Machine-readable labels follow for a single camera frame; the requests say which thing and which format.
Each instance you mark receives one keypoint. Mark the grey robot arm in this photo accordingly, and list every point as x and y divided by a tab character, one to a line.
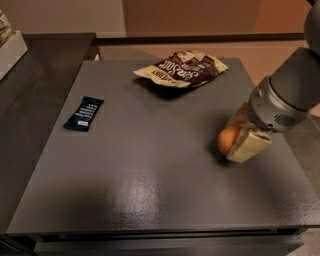
297	80

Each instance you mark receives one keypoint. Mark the snack bag in white box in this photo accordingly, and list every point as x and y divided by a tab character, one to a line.
5	29

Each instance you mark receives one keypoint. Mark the white box on counter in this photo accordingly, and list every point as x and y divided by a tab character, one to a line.
11	52

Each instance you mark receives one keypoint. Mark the orange fruit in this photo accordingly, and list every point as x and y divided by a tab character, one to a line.
227	138

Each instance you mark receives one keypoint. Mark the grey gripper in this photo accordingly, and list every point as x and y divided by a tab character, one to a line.
269	108

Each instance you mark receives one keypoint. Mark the dark blue snack bar wrapper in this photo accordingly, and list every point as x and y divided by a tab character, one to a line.
84	115

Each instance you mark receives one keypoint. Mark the brown chip bag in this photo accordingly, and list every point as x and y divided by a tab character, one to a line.
184	69

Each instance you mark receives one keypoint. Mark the dark grey drawer cabinet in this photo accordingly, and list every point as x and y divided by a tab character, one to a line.
147	177

